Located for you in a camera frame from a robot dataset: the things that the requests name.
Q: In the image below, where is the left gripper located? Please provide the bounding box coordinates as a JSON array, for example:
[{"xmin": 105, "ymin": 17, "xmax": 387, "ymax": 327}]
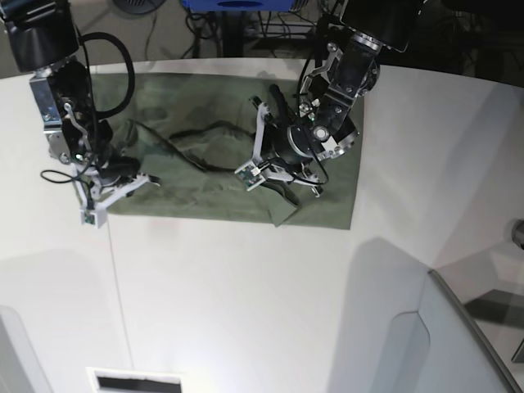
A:
[{"xmin": 249, "ymin": 84, "xmax": 331, "ymax": 197}]

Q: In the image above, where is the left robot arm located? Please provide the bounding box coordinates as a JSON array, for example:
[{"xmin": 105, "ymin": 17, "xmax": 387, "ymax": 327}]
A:
[{"xmin": 235, "ymin": 1, "xmax": 423, "ymax": 195}]

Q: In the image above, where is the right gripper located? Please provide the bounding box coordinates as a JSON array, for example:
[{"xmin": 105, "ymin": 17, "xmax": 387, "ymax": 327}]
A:
[{"xmin": 81, "ymin": 150, "xmax": 161, "ymax": 201}]

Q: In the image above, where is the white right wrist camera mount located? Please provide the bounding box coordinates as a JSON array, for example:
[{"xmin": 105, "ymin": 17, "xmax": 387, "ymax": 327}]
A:
[{"xmin": 72, "ymin": 168, "xmax": 160, "ymax": 228}]

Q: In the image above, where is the black power strip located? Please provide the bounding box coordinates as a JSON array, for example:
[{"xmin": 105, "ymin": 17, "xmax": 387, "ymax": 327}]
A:
[{"xmin": 306, "ymin": 25, "xmax": 351, "ymax": 46}]

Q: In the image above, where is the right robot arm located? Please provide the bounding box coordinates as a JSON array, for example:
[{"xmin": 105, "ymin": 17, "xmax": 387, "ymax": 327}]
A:
[{"xmin": 1, "ymin": 1, "xmax": 160, "ymax": 202}]

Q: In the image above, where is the green t-shirt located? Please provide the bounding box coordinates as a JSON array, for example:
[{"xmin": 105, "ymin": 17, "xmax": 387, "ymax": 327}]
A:
[{"xmin": 110, "ymin": 73, "xmax": 361, "ymax": 230}]

